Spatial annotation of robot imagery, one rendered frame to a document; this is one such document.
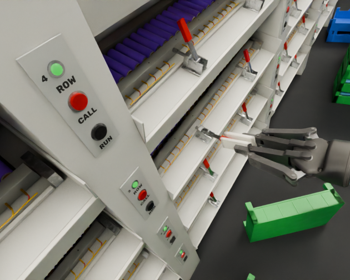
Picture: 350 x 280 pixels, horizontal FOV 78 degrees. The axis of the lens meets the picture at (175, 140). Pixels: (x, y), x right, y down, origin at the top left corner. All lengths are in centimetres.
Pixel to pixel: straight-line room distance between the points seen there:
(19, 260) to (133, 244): 21
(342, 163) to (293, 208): 46
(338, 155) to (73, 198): 39
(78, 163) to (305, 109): 134
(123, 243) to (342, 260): 81
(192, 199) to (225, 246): 37
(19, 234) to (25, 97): 17
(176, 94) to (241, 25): 25
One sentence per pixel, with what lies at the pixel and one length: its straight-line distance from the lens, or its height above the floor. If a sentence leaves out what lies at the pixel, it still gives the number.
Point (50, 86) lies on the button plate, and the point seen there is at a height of 87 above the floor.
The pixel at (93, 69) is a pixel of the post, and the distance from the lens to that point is 23.
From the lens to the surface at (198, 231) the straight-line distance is 85.
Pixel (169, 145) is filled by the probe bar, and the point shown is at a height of 58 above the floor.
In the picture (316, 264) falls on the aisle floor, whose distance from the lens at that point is 103.
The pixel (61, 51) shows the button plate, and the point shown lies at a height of 89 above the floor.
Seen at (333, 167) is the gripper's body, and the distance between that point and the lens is 42.
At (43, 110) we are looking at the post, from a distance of 22.
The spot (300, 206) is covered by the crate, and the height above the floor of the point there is 20.
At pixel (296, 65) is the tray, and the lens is 149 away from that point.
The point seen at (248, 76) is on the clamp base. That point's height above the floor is 55.
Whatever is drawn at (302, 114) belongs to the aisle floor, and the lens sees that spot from 143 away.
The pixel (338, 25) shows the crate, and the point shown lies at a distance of 207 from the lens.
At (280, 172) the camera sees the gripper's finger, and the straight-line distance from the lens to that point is 43.
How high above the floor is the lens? 96
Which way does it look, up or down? 48 degrees down
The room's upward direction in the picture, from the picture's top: 17 degrees counter-clockwise
